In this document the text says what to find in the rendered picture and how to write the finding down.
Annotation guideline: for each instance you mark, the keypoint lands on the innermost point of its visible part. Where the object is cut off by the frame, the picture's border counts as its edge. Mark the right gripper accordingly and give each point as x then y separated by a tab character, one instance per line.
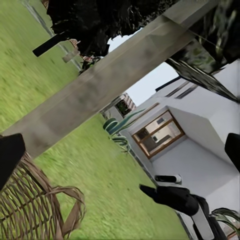
174	197

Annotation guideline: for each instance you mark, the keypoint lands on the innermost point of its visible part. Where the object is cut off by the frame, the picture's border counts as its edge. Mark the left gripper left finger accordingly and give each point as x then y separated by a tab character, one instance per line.
11	152

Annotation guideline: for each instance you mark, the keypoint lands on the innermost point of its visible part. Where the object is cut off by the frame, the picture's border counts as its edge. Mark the tree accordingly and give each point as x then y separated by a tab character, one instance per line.
93	22
195	37
163	6

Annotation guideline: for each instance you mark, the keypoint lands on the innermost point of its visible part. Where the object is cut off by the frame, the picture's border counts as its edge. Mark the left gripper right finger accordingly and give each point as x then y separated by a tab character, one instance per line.
232	149

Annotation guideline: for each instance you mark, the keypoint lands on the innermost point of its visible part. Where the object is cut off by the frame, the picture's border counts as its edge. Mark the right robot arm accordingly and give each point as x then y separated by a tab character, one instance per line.
179	198

